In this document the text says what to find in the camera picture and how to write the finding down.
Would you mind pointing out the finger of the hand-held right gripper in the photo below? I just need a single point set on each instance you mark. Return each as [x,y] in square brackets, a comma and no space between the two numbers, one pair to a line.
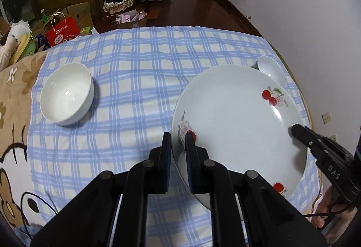
[300,134]

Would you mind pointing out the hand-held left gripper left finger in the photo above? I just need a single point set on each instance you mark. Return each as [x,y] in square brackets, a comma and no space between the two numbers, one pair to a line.
[167,163]

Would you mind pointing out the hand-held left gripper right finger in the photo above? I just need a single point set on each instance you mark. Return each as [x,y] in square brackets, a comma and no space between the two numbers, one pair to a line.
[190,163]

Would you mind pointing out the white cherry print plate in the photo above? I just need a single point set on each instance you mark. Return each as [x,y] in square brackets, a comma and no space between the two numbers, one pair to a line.
[234,123]

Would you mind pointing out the plain white bowl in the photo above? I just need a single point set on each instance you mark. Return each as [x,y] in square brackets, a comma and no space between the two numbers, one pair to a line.
[67,94]

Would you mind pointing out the person's right hand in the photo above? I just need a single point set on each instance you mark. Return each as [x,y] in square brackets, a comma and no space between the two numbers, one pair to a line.
[324,204]

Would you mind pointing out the blue plaid cloth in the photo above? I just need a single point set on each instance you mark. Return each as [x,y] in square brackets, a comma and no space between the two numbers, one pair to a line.
[135,66]

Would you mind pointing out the red paper bag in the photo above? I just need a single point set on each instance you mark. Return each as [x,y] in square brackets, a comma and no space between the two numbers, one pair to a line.
[63,32]

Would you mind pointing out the cardboard box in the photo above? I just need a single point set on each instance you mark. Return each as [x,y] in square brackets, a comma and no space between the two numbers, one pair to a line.
[83,14]

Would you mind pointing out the green bottle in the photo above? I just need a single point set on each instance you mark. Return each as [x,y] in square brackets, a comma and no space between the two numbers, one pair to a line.
[44,16]

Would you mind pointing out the white plush toy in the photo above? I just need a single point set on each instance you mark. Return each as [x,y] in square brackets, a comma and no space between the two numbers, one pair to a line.
[17,41]

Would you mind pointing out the wall socket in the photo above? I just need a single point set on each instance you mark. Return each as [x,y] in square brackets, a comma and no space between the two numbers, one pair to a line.
[327,118]

